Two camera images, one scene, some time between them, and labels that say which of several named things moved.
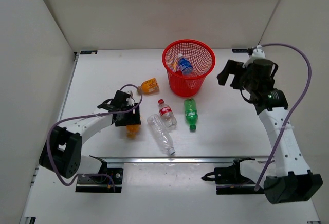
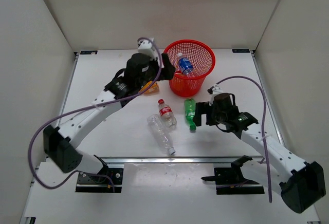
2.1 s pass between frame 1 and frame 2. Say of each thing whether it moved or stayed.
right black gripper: moved
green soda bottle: stayed
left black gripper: moved
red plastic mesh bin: stayed
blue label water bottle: stayed
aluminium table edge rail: stayed
